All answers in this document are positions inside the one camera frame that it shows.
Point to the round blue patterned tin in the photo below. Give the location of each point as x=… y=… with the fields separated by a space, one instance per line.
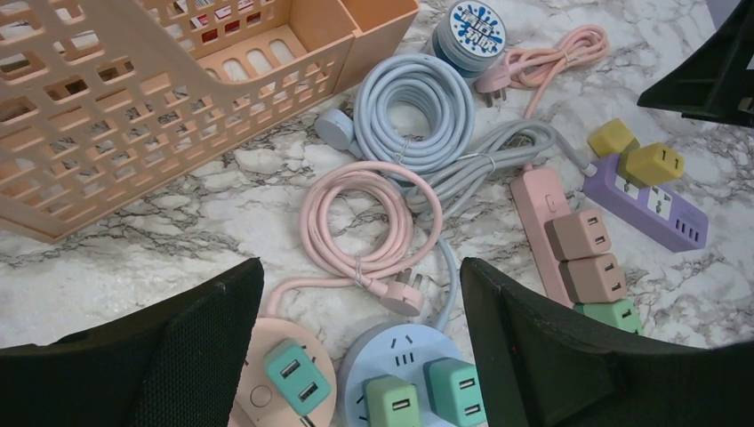
x=470 y=38

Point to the small pink charger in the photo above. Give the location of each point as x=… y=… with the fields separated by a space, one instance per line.
x=578 y=235

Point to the yellow usb charger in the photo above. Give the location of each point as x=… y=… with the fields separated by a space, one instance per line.
x=650 y=165

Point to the pink round power socket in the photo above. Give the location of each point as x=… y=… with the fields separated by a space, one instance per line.
x=258 y=402

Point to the pink power strip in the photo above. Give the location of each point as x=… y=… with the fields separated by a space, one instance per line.
x=539 y=197

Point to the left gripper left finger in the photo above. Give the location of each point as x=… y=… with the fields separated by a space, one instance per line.
x=174 y=363

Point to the orange plastic file organizer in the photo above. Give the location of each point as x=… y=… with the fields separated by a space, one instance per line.
x=104 y=101

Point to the dark green usb charger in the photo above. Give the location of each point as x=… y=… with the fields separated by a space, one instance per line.
x=621 y=314

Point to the blue round power socket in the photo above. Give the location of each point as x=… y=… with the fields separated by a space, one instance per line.
x=399 y=350

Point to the teal blue usb charger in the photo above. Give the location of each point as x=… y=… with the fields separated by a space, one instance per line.
x=296 y=377

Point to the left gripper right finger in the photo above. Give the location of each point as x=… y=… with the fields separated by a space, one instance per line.
x=543 y=364

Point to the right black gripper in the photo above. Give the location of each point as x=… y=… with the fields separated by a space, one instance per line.
x=715 y=84

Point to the brown pink usb charger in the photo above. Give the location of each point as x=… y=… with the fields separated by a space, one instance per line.
x=597 y=279

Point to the purple power strip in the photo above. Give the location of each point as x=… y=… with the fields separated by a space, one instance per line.
x=658 y=212

